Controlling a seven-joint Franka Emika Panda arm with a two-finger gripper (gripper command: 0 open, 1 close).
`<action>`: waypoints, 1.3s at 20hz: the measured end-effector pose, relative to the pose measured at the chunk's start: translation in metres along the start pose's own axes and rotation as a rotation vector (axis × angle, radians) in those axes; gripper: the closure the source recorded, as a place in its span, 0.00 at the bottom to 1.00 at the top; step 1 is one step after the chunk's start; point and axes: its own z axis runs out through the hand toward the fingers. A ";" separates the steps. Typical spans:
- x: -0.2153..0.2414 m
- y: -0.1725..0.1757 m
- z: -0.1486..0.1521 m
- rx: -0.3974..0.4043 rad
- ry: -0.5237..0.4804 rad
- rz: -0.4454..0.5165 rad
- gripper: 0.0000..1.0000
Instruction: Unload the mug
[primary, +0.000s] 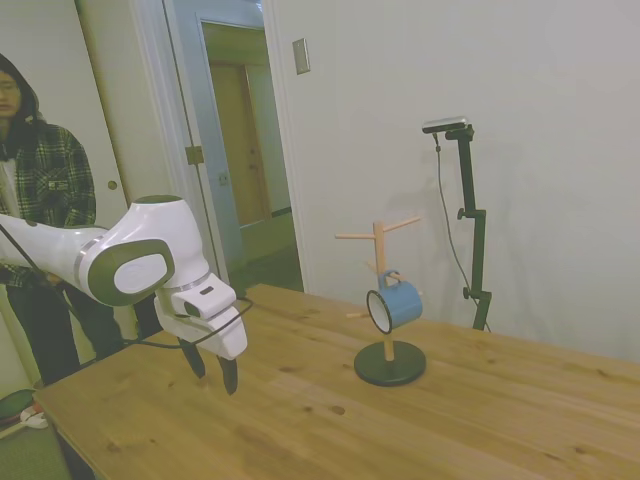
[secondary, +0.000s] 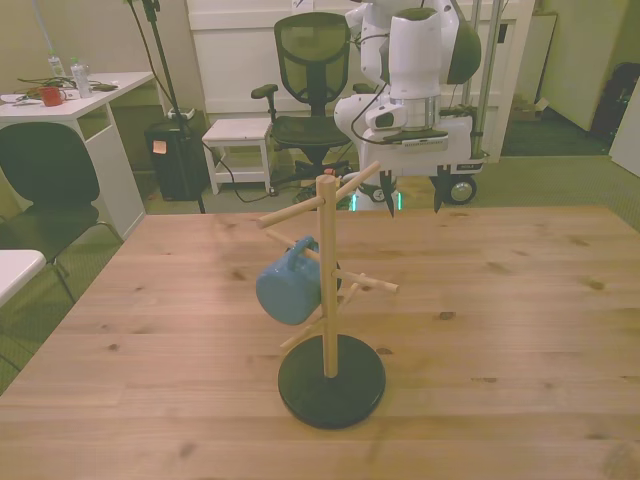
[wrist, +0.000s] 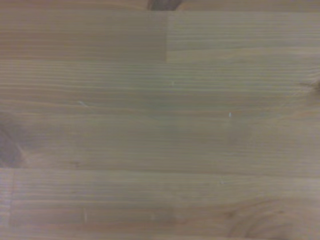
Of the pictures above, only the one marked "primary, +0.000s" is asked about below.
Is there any brown wooden door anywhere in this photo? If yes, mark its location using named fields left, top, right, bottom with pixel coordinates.
left=209, top=62, right=274, bottom=226

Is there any wooden mug tree stand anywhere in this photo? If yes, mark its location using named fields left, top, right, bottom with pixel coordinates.
left=334, top=215, right=427, bottom=387

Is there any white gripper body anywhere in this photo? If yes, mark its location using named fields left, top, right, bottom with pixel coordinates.
left=153, top=287, right=250, bottom=360

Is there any black box by wall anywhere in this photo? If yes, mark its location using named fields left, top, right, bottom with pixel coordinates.
left=133, top=294, right=164, bottom=341

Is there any black camera stand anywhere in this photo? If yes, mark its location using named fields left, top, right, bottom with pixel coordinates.
left=443, top=125, right=493, bottom=332

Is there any grey-blue open door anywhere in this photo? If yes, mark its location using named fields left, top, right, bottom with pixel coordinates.
left=163, top=0, right=236, bottom=286

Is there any person in plaid jacket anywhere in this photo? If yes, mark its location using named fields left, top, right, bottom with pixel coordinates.
left=0, top=52, right=126, bottom=387

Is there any blue enamel mug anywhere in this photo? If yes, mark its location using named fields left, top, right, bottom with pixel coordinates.
left=366, top=269, right=427, bottom=335

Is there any white panel door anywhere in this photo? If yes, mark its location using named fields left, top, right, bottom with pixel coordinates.
left=74, top=0, right=187, bottom=236

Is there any grey camera on stand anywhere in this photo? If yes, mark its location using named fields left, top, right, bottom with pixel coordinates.
left=422, top=115, right=472, bottom=135

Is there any green round object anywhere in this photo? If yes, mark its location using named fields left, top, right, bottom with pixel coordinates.
left=0, top=389, right=35, bottom=426

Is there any metal wall switch plate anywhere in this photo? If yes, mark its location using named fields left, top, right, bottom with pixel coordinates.
left=292, top=37, right=311, bottom=76

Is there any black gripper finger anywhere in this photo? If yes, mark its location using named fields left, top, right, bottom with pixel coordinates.
left=180, top=342, right=207, bottom=380
left=217, top=354, right=240, bottom=397

